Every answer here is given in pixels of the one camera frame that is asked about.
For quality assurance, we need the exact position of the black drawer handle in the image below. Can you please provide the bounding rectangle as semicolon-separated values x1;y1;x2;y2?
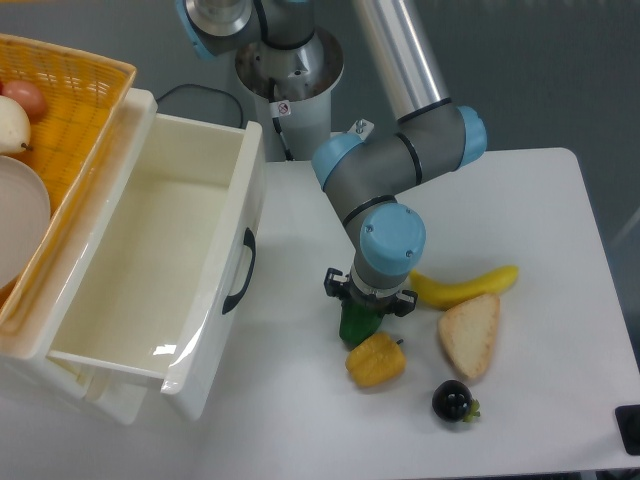
222;228;257;315

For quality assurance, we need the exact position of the black corner device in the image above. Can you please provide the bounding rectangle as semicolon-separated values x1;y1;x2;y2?
614;404;640;456

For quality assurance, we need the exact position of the yellow bell pepper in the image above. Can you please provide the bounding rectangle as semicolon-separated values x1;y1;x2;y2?
345;332;407;388

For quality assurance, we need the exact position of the orange plastic basket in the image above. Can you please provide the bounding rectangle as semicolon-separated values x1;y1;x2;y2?
1;33;137;335

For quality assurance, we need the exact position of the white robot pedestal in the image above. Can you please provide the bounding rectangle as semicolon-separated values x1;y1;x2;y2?
235;27;344;161

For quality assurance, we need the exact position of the metal mounting bracket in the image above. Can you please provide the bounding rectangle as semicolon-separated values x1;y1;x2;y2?
330;118;375;152

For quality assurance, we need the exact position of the triangular bread slice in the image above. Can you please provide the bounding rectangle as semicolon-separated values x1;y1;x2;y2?
437;294;501;379

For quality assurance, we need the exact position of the white plate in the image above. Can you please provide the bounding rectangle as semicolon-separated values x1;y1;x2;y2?
1;156;50;289

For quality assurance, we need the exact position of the yellow banana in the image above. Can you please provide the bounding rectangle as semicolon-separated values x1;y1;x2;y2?
409;265;519;310

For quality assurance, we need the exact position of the dark purple mangosteen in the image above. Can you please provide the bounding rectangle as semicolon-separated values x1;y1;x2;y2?
432;380;481;423

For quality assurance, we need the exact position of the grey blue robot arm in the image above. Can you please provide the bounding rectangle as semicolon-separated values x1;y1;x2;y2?
176;1;487;316

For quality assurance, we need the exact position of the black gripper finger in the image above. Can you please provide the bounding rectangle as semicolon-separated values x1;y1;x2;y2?
391;290;417;317
324;268;351;301

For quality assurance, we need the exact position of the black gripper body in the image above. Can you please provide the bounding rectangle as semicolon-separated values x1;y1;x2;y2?
348;279;400;313

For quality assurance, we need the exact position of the green bell pepper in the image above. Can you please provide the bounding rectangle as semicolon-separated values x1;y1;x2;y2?
339;300;384;346

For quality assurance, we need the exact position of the white drawer cabinet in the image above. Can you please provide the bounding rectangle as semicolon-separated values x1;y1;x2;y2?
1;88;157;423

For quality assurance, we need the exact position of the white pear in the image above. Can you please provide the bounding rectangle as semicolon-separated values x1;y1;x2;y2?
0;96;33;155

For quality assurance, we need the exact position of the white plastic drawer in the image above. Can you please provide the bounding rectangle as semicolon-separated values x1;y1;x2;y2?
54;115;265;420

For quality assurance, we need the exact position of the black cable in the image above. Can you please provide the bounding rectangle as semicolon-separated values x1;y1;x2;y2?
156;82;247;129

